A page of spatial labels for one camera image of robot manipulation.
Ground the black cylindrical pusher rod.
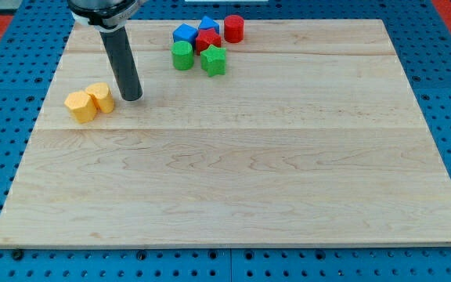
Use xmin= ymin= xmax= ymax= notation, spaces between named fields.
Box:
xmin=100 ymin=27 xmax=143 ymax=101

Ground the yellow heart block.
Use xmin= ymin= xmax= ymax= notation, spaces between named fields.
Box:
xmin=85 ymin=82 xmax=115 ymax=114

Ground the green cylinder block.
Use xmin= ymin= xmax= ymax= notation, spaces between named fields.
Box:
xmin=171 ymin=41 xmax=194 ymax=71

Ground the blue cube block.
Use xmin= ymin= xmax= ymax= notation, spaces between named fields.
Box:
xmin=172 ymin=23 xmax=198 ymax=47

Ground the yellow hexagon block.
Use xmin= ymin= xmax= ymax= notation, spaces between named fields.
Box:
xmin=64 ymin=91 xmax=97 ymax=124

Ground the red star block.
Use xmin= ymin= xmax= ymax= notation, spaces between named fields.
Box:
xmin=196 ymin=28 xmax=222 ymax=56

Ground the blue pentagon block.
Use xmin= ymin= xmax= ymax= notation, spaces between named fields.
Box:
xmin=198 ymin=16 xmax=220 ymax=34

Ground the green star block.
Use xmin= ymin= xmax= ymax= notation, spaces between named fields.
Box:
xmin=200 ymin=45 xmax=226 ymax=77

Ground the red cylinder block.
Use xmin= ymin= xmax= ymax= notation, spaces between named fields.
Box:
xmin=224 ymin=15 xmax=244 ymax=43

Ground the wooden board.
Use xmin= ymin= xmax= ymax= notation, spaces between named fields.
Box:
xmin=0 ymin=20 xmax=451 ymax=250

